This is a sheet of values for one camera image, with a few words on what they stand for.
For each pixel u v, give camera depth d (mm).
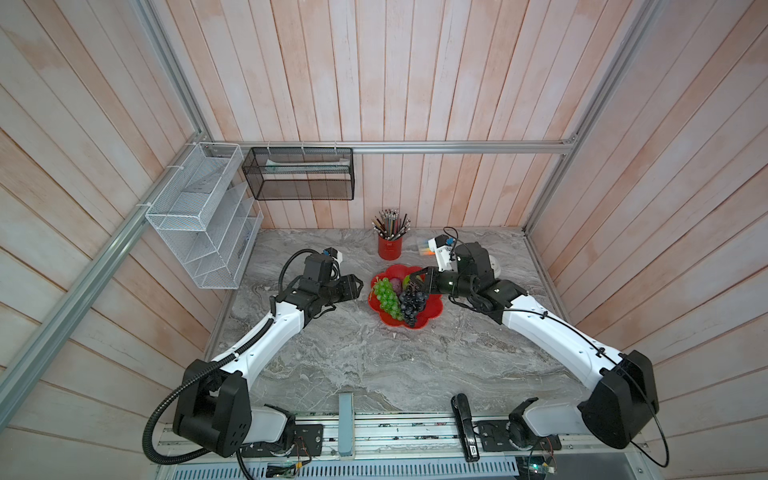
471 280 602
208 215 725
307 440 734
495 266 1068
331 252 763
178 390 384
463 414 731
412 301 804
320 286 639
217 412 408
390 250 1083
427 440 746
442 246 701
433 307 949
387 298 929
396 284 979
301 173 1038
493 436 730
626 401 405
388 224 1032
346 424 739
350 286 734
